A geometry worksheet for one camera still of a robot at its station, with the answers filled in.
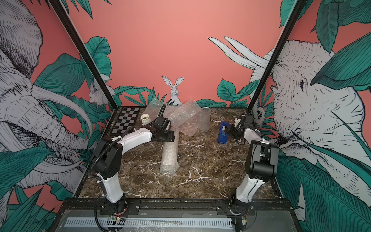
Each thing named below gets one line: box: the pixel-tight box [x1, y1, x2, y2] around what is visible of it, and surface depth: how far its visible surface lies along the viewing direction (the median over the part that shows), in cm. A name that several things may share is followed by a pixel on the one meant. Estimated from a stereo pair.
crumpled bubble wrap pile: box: [142, 98, 202, 137], surface depth 113 cm
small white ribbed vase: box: [140, 113, 152, 126], surface depth 94 cm
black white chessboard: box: [110, 106, 142, 137], surface depth 110 cm
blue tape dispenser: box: [217, 121, 230, 145], surface depth 101 cm
